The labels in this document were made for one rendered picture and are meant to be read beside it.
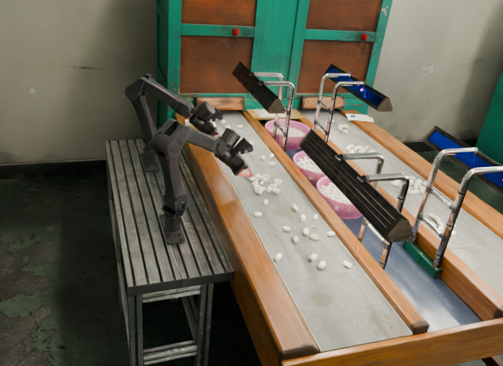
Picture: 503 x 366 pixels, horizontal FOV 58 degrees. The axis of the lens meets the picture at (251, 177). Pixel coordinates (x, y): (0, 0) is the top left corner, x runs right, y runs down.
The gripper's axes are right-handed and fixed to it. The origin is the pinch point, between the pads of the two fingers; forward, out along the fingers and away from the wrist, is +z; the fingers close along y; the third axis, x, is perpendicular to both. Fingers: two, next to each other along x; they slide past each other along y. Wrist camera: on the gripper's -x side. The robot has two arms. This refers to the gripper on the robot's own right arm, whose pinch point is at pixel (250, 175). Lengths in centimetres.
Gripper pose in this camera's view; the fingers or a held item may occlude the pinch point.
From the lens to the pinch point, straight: 197.4
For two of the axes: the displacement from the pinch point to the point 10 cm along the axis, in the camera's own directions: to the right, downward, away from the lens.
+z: 6.7, 5.2, 5.4
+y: -3.0, -4.8, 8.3
